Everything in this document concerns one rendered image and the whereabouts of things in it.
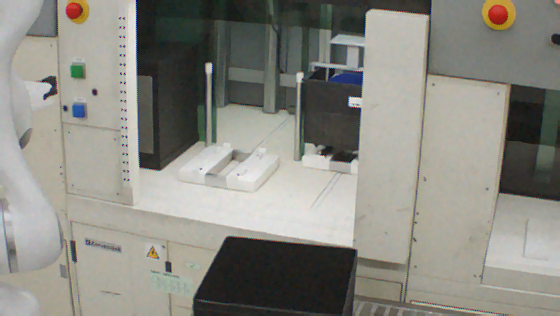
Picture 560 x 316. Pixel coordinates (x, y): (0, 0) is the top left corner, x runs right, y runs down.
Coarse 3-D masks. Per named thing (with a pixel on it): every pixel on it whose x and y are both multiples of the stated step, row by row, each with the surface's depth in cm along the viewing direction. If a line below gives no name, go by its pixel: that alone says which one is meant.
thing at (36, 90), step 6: (30, 84) 166; (36, 84) 166; (42, 84) 167; (48, 84) 168; (30, 90) 162; (36, 90) 163; (42, 90) 165; (48, 90) 167; (30, 96) 161; (36, 96) 163; (42, 96) 165; (36, 102) 163; (42, 102) 165; (48, 102) 167; (36, 108) 164; (42, 108) 166
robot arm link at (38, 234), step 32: (0, 0) 111; (32, 0) 113; (0, 32) 112; (0, 64) 113; (0, 96) 114; (0, 128) 114; (0, 160) 114; (32, 192) 117; (32, 224) 116; (32, 256) 117
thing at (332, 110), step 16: (352, 48) 216; (320, 64) 221; (336, 64) 221; (352, 64) 217; (304, 80) 214; (320, 80) 227; (320, 96) 214; (336, 96) 213; (352, 96) 211; (320, 112) 216; (336, 112) 214; (352, 112) 213; (304, 128) 219; (320, 128) 217; (336, 128) 216; (352, 128) 214; (320, 144) 219; (336, 144) 217; (352, 144) 216
